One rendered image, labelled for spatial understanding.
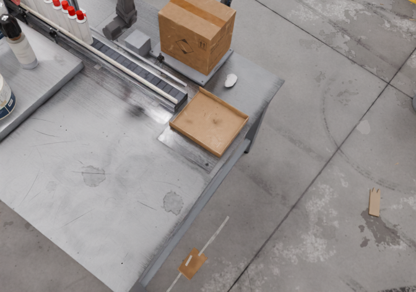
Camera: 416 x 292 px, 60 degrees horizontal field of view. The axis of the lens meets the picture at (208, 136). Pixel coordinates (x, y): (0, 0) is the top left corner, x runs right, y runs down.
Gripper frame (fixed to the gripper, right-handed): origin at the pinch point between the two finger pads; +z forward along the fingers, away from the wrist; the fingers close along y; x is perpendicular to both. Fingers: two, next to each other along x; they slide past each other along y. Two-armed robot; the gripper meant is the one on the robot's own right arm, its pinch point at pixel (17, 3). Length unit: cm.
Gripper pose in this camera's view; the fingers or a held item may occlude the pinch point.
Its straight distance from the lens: 190.4
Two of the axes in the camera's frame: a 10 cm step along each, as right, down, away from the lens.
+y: 8.2, 5.3, -2.3
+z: -0.8, 5.0, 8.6
